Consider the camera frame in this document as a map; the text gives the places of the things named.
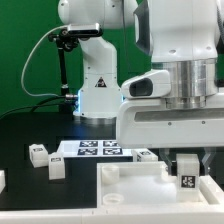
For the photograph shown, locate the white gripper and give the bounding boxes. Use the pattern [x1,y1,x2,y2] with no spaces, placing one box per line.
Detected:
[116,96,224,176]

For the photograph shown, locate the grey camera cable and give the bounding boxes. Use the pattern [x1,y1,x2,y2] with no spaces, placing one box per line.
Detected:
[21,25,70,98]

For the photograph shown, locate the white workspace fence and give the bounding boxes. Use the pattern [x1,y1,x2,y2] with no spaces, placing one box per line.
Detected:
[0,169,224,224]

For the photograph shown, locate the grey camera on stand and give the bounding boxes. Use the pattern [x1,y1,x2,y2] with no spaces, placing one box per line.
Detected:
[67,23,102,38]

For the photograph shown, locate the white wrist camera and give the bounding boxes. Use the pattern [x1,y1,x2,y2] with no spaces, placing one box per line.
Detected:
[121,69,171,99]

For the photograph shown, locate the black cables on table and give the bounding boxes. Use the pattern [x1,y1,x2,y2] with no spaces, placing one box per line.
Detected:
[0,93,80,120]

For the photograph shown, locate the white square tabletop part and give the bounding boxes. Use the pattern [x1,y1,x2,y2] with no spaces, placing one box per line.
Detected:
[97,161,224,207]

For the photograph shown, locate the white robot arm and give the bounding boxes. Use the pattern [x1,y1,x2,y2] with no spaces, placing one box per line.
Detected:
[58,0,224,149]

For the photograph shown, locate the white marker sheet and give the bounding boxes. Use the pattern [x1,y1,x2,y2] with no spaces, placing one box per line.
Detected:
[58,140,131,158]

